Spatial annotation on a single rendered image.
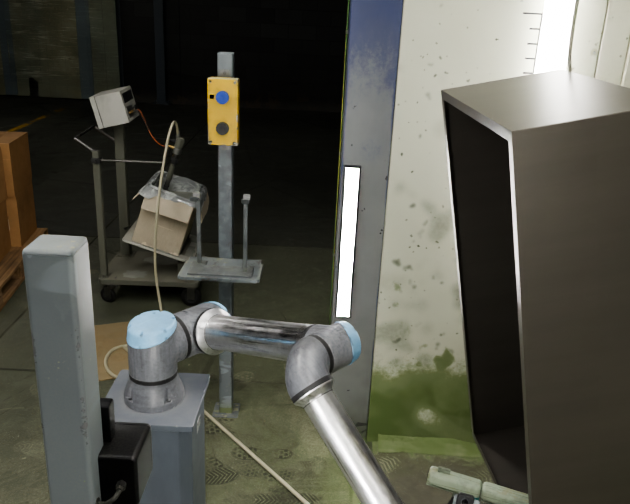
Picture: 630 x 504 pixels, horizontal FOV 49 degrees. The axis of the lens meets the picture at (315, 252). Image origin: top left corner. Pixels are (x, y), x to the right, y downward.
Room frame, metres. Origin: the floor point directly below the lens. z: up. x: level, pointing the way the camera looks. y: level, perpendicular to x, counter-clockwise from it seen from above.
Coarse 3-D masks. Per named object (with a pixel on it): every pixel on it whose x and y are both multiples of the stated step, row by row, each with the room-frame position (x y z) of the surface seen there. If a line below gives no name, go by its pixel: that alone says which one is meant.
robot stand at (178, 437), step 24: (120, 384) 1.95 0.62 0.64; (192, 384) 1.97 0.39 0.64; (120, 408) 1.82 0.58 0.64; (192, 408) 1.83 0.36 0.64; (168, 432) 1.75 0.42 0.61; (192, 432) 1.79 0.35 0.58; (168, 456) 1.75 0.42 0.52; (192, 456) 1.79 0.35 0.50; (168, 480) 1.75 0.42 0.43; (192, 480) 1.78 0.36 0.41
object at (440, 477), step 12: (432, 468) 1.67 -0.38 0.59; (444, 468) 1.65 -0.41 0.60; (432, 480) 1.64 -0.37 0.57; (444, 480) 1.63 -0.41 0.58; (456, 480) 1.62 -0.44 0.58; (468, 480) 1.63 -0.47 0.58; (480, 480) 1.63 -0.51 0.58; (456, 492) 1.62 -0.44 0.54; (468, 492) 1.60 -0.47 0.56; (480, 492) 1.60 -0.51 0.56; (492, 492) 1.59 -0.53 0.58; (504, 492) 1.59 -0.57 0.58; (516, 492) 1.59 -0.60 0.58
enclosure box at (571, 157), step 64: (448, 128) 2.00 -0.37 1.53; (512, 128) 1.42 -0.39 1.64; (576, 128) 1.41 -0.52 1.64; (512, 192) 1.42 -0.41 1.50; (576, 192) 1.41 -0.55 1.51; (512, 256) 2.02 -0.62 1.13; (576, 256) 1.42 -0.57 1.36; (512, 320) 2.03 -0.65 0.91; (576, 320) 1.42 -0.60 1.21; (512, 384) 2.03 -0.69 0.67; (576, 384) 1.42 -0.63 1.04; (512, 448) 1.93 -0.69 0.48; (576, 448) 1.43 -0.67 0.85
